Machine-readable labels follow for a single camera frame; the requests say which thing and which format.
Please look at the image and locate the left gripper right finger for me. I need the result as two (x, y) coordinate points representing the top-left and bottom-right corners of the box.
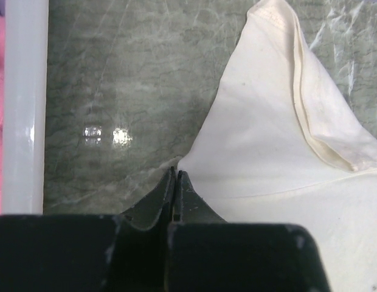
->
(167, 172), (330, 291)

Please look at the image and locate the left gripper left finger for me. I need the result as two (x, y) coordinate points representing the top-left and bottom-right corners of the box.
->
(0, 169), (176, 291)

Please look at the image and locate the cream white t shirt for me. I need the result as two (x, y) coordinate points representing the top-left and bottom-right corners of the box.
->
(178, 1), (377, 291)

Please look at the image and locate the white plastic laundry basket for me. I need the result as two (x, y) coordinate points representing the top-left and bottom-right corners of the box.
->
(1, 0), (49, 214)

